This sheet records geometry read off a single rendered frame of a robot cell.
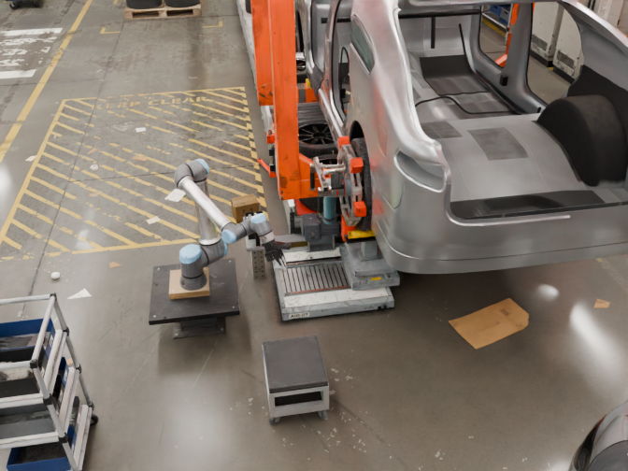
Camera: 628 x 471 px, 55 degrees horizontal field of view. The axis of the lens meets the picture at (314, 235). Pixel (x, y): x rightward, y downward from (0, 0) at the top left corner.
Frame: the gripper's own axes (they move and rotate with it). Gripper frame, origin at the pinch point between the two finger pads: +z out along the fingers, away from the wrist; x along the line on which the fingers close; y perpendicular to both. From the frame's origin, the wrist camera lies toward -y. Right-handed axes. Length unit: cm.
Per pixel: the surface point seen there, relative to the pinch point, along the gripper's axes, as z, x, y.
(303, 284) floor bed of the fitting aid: 38, -78, 40
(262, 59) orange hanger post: -143, -263, 82
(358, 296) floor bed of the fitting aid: 59, -77, 0
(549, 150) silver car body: 16, -146, -152
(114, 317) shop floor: -2, -5, 155
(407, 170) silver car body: -31, -3, -94
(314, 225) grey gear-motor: 2, -104, 23
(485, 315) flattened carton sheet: 106, -97, -77
